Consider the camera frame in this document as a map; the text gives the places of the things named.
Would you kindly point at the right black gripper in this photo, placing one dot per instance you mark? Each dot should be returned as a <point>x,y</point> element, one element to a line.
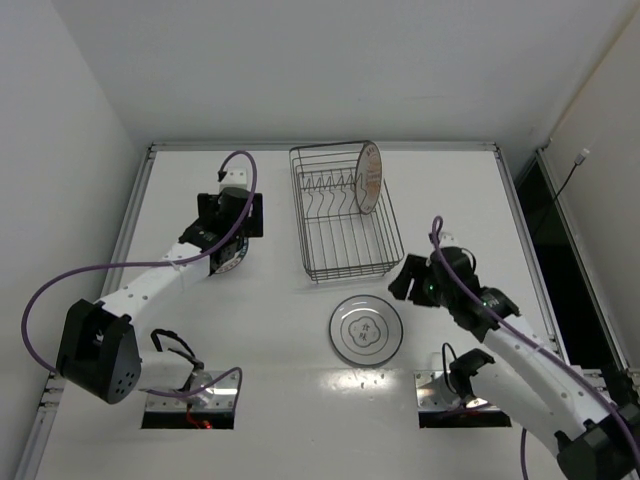
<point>409,279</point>

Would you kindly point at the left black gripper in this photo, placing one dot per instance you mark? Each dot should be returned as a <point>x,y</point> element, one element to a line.
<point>255,215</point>

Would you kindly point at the plate with red-blue rim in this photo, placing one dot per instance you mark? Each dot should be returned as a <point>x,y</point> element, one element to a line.
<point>237,255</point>

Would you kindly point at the white plate with grey rim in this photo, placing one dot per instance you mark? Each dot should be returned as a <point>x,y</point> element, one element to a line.
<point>365,331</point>

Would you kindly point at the orange sunburst pattern plate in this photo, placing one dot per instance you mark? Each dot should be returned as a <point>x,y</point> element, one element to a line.
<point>368,177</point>

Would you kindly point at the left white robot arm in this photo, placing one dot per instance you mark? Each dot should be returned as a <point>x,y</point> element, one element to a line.
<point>100,349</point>

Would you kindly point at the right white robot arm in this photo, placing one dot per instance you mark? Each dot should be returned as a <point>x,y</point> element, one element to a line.
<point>589,436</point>

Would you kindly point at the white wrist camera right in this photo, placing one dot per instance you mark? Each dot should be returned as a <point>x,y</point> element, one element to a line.
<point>448,239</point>

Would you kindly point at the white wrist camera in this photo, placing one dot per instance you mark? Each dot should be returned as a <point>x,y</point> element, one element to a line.
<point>236,177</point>
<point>448,239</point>

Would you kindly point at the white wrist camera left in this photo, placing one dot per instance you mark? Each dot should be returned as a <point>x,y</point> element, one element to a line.
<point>236,177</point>

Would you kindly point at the grey wire dish rack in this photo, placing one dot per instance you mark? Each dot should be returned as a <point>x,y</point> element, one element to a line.
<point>337,242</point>

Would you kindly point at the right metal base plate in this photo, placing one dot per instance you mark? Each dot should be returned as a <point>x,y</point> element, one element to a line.
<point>433,396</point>

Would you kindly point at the metal base plate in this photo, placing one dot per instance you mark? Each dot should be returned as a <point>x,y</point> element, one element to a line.
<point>433,396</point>
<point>220,396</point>

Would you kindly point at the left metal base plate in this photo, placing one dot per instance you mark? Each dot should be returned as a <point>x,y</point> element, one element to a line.
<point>220,396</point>

